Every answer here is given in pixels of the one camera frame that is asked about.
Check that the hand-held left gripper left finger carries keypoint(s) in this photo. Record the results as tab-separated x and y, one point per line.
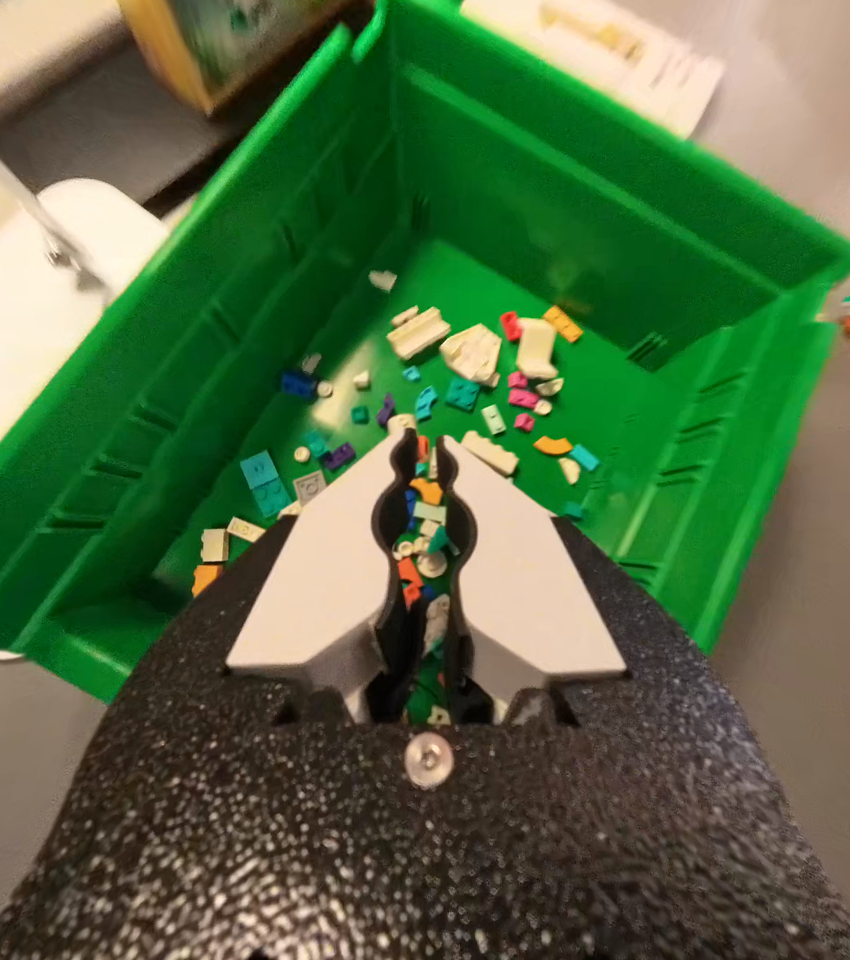
305	600

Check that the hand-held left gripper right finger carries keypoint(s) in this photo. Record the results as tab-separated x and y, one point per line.
537	600

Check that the pile of bricks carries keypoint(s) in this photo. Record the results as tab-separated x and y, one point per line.
470	352

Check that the green plastic bin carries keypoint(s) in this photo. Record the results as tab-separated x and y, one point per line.
545	210

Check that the yellow toy set box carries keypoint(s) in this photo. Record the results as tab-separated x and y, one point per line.
192	45

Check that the white table base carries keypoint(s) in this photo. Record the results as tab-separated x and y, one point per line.
20	322

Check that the thick instruction booklet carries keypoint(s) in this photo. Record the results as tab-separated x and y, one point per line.
642	60

